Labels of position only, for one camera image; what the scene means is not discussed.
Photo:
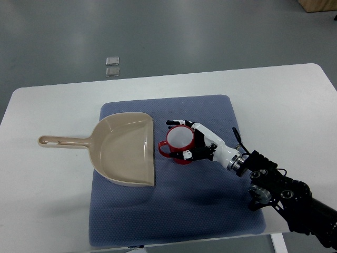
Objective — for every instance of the upper metal floor plate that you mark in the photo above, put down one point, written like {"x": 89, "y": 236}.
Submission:
{"x": 112, "y": 60}

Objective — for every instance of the red cup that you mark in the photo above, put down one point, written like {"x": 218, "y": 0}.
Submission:
{"x": 178, "y": 139}

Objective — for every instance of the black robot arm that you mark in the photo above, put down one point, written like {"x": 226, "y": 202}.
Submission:
{"x": 291, "y": 199}

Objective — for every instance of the blue-grey textured mat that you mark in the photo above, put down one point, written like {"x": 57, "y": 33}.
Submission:
{"x": 195, "y": 201}

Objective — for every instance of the wooden box corner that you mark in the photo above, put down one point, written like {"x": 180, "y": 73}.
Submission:
{"x": 311, "y": 6}

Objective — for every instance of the metal floor plate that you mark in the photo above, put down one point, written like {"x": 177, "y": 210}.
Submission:
{"x": 112, "y": 71}
{"x": 112, "y": 60}

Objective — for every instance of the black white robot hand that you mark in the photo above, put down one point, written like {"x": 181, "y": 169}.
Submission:
{"x": 208, "y": 145}

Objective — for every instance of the lower metal floor plate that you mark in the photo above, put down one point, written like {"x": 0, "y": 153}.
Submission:
{"x": 112, "y": 71}

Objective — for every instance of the beige plastic dustpan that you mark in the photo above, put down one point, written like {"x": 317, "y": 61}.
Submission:
{"x": 121, "y": 148}

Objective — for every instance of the white table leg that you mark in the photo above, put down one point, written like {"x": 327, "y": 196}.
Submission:
{"x": 278, "y": 243}

